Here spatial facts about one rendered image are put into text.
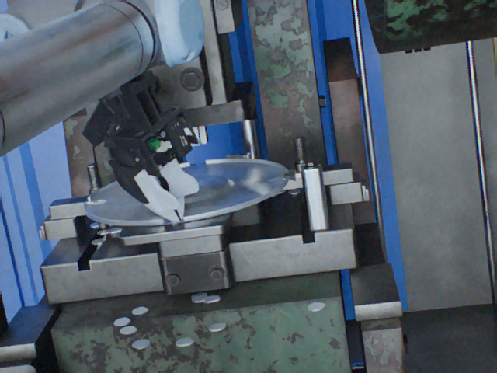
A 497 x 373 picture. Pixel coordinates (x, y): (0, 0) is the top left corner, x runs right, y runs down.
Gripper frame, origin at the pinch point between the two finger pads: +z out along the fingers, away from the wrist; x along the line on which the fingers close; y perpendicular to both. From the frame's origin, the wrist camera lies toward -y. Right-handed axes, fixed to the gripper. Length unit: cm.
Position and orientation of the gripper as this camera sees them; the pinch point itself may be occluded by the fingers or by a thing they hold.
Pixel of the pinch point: (171, 211)
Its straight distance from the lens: 121.8
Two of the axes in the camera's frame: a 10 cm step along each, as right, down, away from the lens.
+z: 3.7, 8.1, 4.6
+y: 6.8, 1.0, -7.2
